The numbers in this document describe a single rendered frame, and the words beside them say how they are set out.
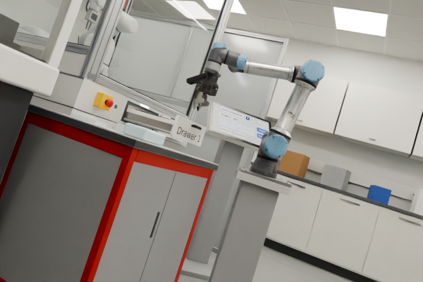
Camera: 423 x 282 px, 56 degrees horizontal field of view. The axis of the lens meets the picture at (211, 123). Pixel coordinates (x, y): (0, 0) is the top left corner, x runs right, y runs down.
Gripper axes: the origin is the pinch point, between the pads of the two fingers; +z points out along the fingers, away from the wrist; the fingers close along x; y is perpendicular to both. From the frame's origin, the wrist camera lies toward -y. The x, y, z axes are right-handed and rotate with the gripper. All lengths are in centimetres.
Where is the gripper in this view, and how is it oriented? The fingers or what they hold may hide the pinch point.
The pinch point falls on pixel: (195, 107)
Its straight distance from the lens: 205.3
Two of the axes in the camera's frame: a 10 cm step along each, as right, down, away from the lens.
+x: 4.4, 2.2, 8.7
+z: -3.2, 9.4, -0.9
